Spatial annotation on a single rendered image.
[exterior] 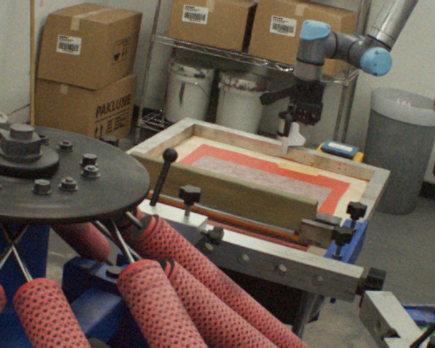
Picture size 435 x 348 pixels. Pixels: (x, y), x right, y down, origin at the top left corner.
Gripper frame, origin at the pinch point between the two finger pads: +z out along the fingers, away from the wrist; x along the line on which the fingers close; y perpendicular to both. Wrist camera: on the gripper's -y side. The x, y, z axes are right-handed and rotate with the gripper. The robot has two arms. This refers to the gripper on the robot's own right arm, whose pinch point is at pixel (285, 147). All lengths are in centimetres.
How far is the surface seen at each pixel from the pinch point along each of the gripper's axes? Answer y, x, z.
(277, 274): 20, -85, -3
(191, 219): 4, -88, -10
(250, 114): -80, 273, 66
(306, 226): 19, -61, -3
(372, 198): 28.2, -25.3, -0.9
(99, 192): 11, -144, -33
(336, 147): 11.0, 17.9, 1.2
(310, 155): 7.3, -2.0, -0.3
